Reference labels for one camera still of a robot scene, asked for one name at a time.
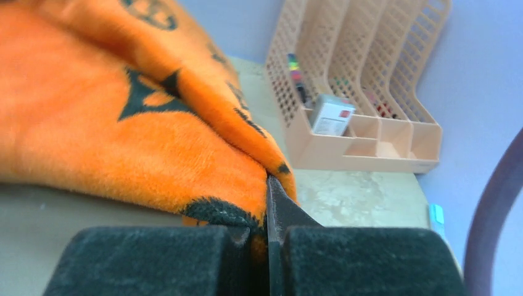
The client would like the orange patterned pillowcase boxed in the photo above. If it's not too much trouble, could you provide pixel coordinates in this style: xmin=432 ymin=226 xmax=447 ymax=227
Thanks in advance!
xmin=1 ymin=1 xmax=297 ymax=262

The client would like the red black round object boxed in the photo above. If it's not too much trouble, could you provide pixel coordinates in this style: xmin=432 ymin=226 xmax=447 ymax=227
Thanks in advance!
xmin=374 ymin=102 xmax=398 ymax=119

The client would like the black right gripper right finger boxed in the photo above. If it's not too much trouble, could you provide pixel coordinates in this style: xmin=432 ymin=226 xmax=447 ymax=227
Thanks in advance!
xmin=266 ymin=176 xmax=467 ymax=295

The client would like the pink desk file organizer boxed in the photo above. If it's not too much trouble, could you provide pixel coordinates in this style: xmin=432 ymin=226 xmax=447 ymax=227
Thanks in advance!
xmin=265 ymin=1 xmax=452 ymax=173

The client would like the light blue glue stick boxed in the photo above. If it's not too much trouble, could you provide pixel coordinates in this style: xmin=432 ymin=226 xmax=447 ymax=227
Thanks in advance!
xmin=428 ymin=203 xmax=445 ymax=239

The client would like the set of coloured markers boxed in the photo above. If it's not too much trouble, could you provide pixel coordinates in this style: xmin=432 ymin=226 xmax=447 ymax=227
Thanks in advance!
xmin=287 ymin=53 xmax=308 ymax=104

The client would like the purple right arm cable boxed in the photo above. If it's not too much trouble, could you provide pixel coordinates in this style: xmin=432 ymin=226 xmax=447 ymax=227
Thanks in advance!
xmin=463 ymin=126 xmax=523 ymax=296

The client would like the small white red box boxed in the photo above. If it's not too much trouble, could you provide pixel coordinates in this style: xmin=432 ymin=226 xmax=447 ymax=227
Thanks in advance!
xmin=309 ymin=94 xmax=356 ymax=136

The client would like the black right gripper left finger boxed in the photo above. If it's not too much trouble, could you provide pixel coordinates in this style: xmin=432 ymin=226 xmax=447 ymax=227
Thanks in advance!
xmin=44 ymin=226 xmax=268 ymax=295

